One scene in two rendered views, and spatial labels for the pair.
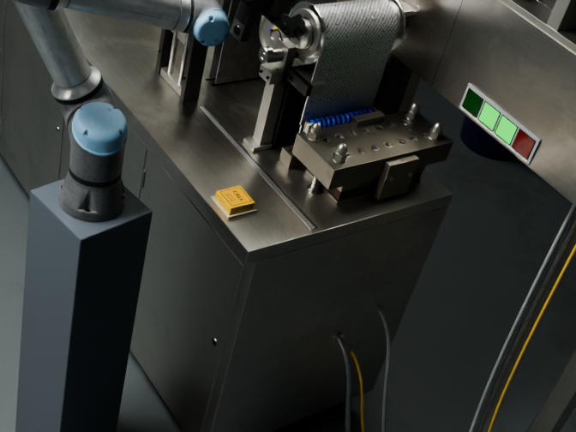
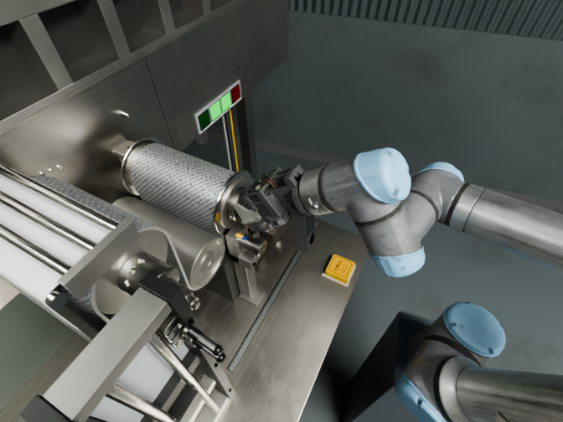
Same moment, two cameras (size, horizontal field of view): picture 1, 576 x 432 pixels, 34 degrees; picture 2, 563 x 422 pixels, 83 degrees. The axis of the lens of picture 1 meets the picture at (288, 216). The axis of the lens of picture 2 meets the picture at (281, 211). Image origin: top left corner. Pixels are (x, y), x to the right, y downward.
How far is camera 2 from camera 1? 2.24 m
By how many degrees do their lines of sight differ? 72
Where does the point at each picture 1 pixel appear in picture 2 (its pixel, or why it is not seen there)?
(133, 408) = (317, 393)
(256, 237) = (356, 243)
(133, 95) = not seen: outside the picture
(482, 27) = (177, 74)
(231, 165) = (296, 296)
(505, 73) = (206, 77)
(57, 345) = not seen: hidden behind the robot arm
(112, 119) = (467, 315)
